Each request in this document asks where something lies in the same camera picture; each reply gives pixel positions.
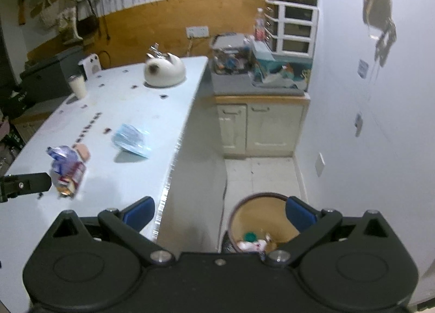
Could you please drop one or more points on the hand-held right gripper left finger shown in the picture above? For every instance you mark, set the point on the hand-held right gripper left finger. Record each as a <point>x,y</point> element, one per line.
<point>141,212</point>

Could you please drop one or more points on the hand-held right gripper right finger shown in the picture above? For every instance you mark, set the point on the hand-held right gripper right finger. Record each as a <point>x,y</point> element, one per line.
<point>299,212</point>

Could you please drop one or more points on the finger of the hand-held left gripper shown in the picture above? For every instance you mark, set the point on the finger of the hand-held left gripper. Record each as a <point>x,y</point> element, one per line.
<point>32,182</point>

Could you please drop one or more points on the purple snack bag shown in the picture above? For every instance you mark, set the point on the purple snack bag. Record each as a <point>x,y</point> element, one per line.
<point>66,170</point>

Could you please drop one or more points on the beige bin with brown rim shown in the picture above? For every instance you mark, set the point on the beige bin with brown rim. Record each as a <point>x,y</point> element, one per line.
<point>261,212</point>

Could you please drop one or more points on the teal bottle cap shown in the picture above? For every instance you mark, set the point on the teal bottle cap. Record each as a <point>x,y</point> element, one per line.
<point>250,236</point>

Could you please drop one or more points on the white red plastic bag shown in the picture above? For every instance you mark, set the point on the white red plastic bag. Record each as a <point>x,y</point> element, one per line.
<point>253,246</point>

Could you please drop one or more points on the light blue plastic packet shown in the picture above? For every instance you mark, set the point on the light blue plastic packet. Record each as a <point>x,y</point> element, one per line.
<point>131,139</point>

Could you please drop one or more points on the black bag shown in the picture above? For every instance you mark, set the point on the black bag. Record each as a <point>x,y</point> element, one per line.
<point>15,100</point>

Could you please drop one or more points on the cream cabinet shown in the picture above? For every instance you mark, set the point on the cream cabinet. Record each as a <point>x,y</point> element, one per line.
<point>261,126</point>

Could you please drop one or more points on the white cup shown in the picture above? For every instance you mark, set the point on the white cup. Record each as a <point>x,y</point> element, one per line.
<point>78,86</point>

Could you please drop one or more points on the grey storage box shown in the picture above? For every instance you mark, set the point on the grey storage box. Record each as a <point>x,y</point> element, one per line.
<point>47,77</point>

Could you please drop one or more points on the small white appliance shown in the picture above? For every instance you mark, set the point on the small white appliance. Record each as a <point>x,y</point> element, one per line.
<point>91,65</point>

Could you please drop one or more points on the white cat-shaped pot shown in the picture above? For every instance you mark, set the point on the white cat-shaped pot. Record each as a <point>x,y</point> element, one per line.
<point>165,70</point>

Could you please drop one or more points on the teal printed box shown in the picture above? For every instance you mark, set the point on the teal printed box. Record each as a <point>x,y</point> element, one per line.
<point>282,68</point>

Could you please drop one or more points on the grey counter mat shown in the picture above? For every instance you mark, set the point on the grey counter mat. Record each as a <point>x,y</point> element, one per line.
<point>231,83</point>

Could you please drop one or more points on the printed tote bag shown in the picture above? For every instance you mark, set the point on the printed tote bag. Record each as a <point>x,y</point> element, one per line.
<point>69,26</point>

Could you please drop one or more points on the dark mesh bag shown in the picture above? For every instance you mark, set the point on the dark mesh bag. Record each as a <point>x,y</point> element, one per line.
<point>87,24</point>

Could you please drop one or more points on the clear plastic storage box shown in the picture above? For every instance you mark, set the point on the clear plastic storage box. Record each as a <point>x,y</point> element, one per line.
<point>229,56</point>

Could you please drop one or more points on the white drawer unit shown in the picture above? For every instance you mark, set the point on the white drawer unit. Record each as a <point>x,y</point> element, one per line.
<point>294,31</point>

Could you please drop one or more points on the plastic water bottle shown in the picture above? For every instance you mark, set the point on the plastic water bottle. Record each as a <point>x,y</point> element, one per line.
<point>260,26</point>

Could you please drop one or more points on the white wall switch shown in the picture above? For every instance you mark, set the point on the white wall switch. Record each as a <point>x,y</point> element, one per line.
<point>319,164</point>

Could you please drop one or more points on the white wall outlet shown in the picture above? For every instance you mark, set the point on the white wall outlet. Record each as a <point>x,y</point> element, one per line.
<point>197,31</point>

